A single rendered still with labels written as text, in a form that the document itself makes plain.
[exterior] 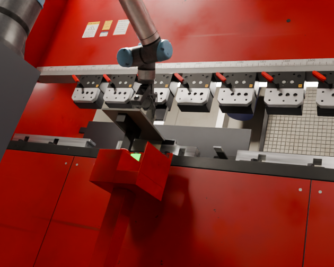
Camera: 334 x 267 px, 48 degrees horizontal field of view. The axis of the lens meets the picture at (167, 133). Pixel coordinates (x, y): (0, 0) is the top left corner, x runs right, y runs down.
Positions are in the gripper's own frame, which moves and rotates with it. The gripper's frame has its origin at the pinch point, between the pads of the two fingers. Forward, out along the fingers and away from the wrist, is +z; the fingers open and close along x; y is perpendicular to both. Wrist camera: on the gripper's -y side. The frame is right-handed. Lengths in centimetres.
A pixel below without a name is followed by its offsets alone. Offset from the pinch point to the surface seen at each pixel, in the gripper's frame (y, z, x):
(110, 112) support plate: -11.9, -7.3, 9.9
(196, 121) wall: 306, 65, 53
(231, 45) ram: 33, -35, -30
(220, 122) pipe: 280, 58, 19
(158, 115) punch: 14.7, -2.2, -1.4
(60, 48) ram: 47, -29, 73
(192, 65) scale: 27.9, -25.4, -12.8
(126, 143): -11.6, 4.8, 2.4
